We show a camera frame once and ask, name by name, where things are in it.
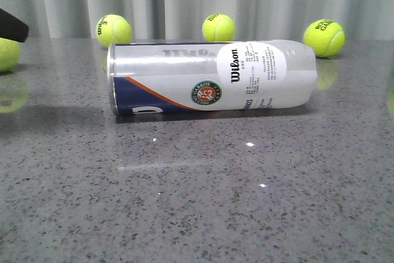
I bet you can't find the centre yellow tennis ball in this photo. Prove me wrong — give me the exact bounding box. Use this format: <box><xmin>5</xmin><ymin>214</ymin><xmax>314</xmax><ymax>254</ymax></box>
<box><xmin>202</xmin><ymin>14</ymin><xmax>235</xmax><ymax>42</ymax></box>

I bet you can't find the white Wilson tennis ball can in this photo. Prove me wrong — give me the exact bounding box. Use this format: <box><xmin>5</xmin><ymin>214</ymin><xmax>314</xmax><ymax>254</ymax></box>
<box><xmin>107</xmin><ymin>39</ymin><xmax>318</xmax><ymax>115</ymax></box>

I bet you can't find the yellow Wilson 3 tennis ball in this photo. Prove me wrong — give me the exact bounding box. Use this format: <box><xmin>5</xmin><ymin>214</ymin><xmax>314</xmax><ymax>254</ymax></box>
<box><xmin>95</xmin><ymin>14</ymin><xmax>132</xmax><ymax>48</ymax></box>

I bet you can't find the grey pleated curtain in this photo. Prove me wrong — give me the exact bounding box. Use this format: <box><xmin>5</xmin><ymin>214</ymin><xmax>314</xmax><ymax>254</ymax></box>
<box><xmin>1</xmin><ymin>0</ymin><xmax>393</xmax><ymax>40</ymax></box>

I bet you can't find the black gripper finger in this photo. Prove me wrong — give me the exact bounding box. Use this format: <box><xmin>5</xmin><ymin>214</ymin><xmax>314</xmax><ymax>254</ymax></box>
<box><xmin>0</xmin><ymin>9</ymin><xmax>29</xmax><ymax>42</ymax></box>

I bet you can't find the far-left yellow tennis ball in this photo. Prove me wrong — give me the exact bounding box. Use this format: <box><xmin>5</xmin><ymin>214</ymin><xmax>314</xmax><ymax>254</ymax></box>
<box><xmin>0</xmin><ymin>38</ymin><xmax>20</xmax><ymax>73</ymax></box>

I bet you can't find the Roland Garros yellow tennis ball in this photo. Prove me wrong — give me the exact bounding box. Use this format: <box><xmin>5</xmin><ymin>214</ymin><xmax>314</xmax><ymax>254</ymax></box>
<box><xmin>303</xmin><ymin>19</ymin><xmax>346</xmax><ymax>58</ymax></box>

